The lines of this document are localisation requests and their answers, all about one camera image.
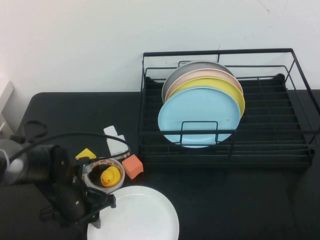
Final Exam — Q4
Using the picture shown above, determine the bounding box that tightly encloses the yellow rubber duck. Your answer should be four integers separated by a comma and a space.
100, 166, 121, 188

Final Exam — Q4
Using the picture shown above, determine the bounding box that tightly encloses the orange foam cube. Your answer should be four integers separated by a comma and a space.
121, 154, 145, 180

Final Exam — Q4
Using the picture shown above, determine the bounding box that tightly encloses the yellow plate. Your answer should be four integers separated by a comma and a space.
171, 76, 246, 118

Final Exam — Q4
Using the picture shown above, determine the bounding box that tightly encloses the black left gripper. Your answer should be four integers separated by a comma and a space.
39, 182, 117, 230

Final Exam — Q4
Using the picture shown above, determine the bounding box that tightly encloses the white charger plug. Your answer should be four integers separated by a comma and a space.
106, 134, 131, 158

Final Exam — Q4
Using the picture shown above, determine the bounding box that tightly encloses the light blue plate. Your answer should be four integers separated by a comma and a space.
157, 85, 242, 149

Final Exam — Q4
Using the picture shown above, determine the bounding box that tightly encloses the small white cube adapter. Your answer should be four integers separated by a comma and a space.
103, 125, 120, 137

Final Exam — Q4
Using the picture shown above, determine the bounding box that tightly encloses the black wire dish rack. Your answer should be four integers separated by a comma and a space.
136, 48, 320, 168

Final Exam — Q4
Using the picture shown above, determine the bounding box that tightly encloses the white double-sided tape roll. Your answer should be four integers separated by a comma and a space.
82, 157, 126, 195

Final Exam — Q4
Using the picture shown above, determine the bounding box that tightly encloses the white plate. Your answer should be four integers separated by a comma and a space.
86, 185, 180, 240

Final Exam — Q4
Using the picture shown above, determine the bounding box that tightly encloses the grey plate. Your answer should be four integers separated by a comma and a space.
161, 60, 235, 103

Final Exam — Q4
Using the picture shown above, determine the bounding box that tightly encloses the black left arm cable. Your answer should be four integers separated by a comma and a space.
9, 119, 132, 162

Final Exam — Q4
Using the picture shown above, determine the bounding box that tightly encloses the pink plate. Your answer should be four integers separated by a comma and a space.
164, 69, 244, 101

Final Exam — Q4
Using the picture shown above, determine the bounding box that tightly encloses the yellow foam cube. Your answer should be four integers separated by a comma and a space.
75, 147, 97, 161

